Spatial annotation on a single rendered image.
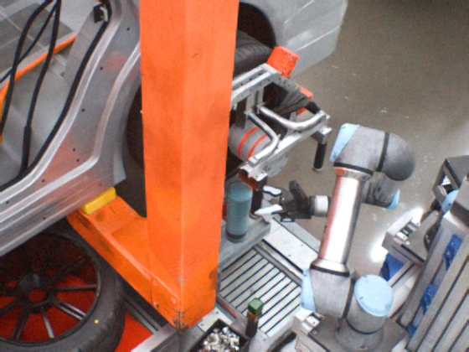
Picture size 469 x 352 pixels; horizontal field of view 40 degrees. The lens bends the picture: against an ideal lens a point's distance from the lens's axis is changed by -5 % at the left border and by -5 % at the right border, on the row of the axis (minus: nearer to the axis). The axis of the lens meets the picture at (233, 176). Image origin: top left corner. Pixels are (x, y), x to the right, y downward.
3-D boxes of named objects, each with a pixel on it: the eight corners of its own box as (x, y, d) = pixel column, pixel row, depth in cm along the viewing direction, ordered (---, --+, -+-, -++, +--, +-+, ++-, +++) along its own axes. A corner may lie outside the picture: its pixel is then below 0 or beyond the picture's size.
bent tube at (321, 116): (286, 92, 247) (289, 69, 240) (326, 119, 239) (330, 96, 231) (253, 112, 238) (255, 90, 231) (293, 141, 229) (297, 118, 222)
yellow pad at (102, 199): (95, 177, 253) (94, 168, 249) (117, 197, 246) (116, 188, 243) (66, 194, 245) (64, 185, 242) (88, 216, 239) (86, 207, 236)
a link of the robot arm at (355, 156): (346, 322, 179) (391, 129, 182) (293, 310, 181) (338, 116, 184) (343, 316, 191) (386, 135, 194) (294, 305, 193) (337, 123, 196)
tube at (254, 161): (249, 116, 237) (251, 92, 229) (289, 144, 228) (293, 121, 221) (212, 137, 228) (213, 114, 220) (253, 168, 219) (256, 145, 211)
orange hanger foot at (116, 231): (99, 200, 266) (91, 137, 241) (186, 281, 242) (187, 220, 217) (65, 221, 257) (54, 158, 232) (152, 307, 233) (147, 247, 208)
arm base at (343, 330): (392, 332, 197) (400, 314, 190) (362, 363, 189) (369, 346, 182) (354, 302, 204) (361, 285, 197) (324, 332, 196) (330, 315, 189)
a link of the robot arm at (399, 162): (428, 135, 182) (399, 187, 229) (391, 126, 184) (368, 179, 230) (422, 173, 179) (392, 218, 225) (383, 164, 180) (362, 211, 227)
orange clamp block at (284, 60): (273, 68, 245) (285, 47, 243) (289, 79, 242) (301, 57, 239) (264, 65, 239) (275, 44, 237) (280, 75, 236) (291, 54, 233)
